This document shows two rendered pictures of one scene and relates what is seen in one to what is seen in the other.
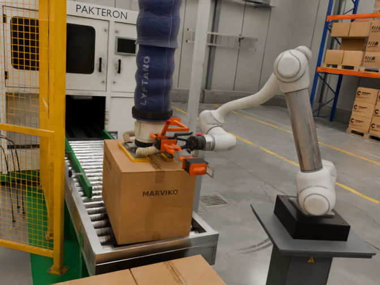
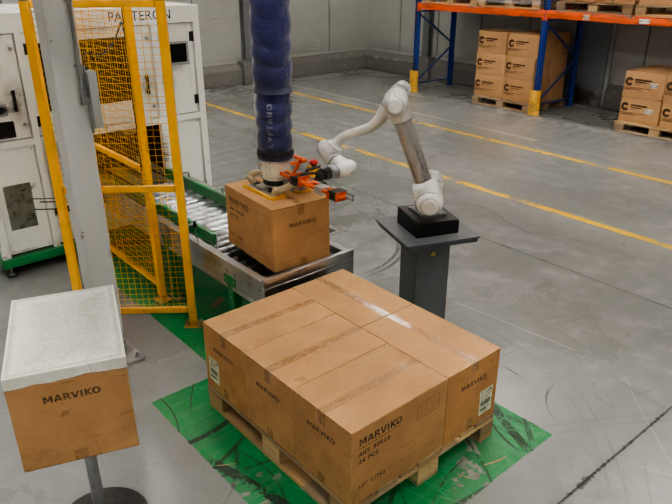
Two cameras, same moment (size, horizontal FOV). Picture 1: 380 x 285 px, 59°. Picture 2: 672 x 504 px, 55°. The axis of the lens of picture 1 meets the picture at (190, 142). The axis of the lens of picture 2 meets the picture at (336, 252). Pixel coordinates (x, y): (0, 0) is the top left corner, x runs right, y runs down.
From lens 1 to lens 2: 2.18 m
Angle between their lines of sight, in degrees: 15
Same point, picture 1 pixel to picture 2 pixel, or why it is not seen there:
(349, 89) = (470, 29)
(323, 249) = (440, 240)
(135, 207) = (285, 238)
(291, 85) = (398, 119)
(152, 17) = (271, 70)
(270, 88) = (381, 118)
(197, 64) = not seen: hidden behind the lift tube
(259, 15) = not seen: outside the picture
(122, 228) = (277, 258)
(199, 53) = not seen: hidden behind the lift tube
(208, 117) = (328, 147)
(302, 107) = (409, 134)
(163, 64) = (284, 109)
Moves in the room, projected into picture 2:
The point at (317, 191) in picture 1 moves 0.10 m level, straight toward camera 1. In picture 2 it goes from (429, 197) to (428, 203)
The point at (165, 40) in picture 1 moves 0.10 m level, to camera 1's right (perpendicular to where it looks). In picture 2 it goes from (284, 88) to (301, 87)
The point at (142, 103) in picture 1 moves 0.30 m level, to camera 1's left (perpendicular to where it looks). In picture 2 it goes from (270, 146) to (219, 149)
